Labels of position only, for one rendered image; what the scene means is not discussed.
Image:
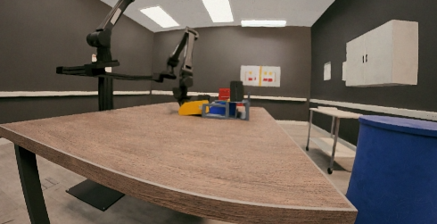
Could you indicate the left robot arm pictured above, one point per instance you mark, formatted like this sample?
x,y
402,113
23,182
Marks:
x,y
187,40

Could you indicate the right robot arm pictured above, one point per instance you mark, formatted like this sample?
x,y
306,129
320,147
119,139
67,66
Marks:
x,y
102,40

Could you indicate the yellow bin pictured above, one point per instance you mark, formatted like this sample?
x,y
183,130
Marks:
x,y
192,108

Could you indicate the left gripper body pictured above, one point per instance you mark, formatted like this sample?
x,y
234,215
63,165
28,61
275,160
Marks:
x,y
184,97

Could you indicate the grey shelf rack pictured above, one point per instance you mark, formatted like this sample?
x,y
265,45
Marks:
x,y
240,115

